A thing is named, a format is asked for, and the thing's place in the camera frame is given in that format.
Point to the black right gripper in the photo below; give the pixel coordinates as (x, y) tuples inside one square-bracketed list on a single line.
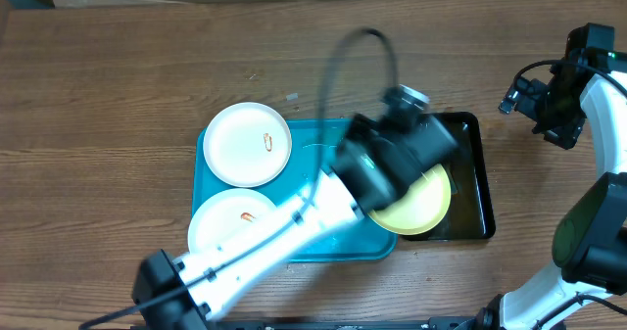
[(531, 97)]

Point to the yellow plate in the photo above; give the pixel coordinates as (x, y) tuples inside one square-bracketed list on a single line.
[(422, 208)]

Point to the white plate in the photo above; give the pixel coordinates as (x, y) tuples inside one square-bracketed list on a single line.
[(224, 214), (247, 144)]

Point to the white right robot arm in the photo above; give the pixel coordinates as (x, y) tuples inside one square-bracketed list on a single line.
[(589, 246)]

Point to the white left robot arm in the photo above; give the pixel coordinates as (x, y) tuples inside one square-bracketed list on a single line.
[(375, 164)]

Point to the blue plastic tray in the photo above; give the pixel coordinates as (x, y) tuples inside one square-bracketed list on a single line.
[(366, 240)]

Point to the black water tray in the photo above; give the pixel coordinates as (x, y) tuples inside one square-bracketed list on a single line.
[(470, 215)]

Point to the small white paper scrap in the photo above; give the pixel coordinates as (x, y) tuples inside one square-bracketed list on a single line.
[(292, 96)]

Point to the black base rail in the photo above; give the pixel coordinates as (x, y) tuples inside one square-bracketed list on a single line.
[(433, 323)]

